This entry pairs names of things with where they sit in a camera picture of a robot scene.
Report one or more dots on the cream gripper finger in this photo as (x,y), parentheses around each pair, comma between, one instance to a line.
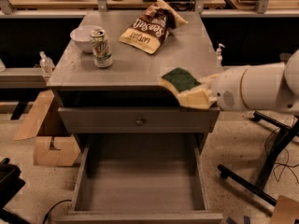
(197,98)
(208,79)

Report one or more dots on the green and yellow sponge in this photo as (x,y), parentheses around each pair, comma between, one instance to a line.
(177,81)

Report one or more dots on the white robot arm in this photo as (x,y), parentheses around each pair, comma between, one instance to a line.
(273,86)

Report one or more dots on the grey wooden drawer cabinet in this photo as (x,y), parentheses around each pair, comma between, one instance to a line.
(133,78)

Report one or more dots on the open grey bottom drawer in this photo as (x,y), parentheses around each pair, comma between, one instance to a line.
(142,178)

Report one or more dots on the grey middle drawer with knob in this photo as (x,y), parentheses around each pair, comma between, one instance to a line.
(138,119)

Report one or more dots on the clear pump bottle right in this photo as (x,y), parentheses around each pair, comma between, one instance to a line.
(219,54)

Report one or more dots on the brown chip bag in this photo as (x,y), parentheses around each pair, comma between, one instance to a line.
(151,29)

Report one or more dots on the green soda can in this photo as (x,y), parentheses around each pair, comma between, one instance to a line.
(102,53)

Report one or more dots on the white ceramic bowl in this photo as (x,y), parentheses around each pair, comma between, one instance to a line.
(81,37)

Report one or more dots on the cardboard piece lower right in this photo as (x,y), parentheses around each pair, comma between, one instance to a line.
(286,211)

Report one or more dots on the cardboard box on floor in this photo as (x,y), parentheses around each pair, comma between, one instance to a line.
(53,144)

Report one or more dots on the clear sanitizer bottle left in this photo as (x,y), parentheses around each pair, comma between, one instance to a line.
(46,63)

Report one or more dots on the black object lower left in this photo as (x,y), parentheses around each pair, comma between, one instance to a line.
(10,184)

